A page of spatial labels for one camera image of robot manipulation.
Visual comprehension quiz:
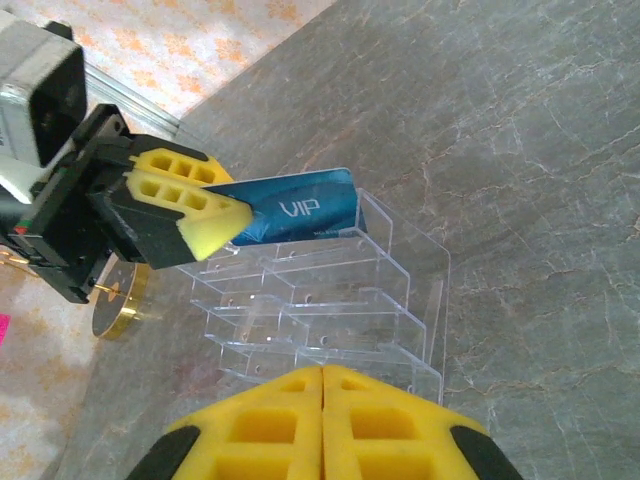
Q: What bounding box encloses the aluminium side frame rail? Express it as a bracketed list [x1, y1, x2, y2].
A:
[83, 64, 192, 140]

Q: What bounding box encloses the gold wire jewelry stand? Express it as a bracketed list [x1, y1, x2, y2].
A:
[91, 259, 152, 343]

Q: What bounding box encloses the blue VIP card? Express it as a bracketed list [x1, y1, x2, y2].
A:
[203, 167, 371, 248]

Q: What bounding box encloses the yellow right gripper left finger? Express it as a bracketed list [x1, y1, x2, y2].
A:
[124, 364, 324, 480]

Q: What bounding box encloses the clear acrylic card stand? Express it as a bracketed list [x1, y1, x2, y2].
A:
[174, 167, 454, 407]

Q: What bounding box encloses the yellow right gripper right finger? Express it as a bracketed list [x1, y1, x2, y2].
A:
[322, 364, 524, 480]

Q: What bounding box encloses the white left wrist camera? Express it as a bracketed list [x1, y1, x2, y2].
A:
[0, 9, 89, 202]

